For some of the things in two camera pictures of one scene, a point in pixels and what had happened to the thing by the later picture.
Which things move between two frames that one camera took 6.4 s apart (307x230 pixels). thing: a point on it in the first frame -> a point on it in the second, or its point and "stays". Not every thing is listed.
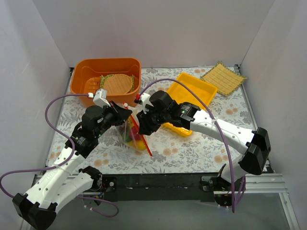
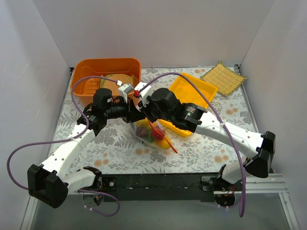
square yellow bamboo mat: (226, 80) stays
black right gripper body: (148, 120) stays
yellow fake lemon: (139, 144) -> (163, 143)
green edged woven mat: (103, 77) stays
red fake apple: (136, 135) -> (156, 135)
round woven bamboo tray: (117, 84) stays
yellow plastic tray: (180, 94) stays
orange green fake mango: (127, 134) -> (149, 136)
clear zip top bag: (128, 131) -> (152, 133)
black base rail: (156, 187) stays
